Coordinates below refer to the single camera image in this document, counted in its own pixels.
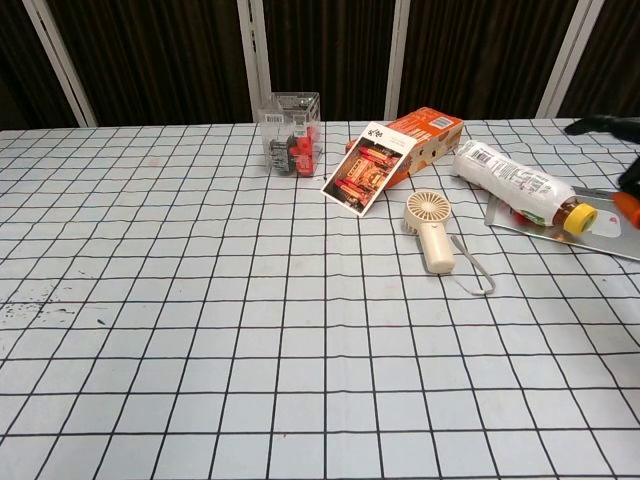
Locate clear box red clips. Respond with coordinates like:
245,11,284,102
258,91,322,177

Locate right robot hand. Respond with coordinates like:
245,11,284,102
563,113,640,227

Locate dark brown curtain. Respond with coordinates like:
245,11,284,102
0,0,640,129

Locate plastic bottle yellow cap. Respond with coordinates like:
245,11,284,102
453,139,599,234

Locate flat silver cardboard box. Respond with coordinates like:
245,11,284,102
484,184,640,262

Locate white black grid tablecloth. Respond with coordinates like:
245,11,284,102
0,118,640,480

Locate small beige handheld fan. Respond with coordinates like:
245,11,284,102
403,191,456,275

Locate grey fan wrist strap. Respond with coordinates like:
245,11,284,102
449,235,499,297

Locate orange carton box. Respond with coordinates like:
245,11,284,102
343,105,465,187

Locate white frame post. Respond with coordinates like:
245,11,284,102
22,0,97,128
237,0,274,124
537,0,596,119
384,0,419,121

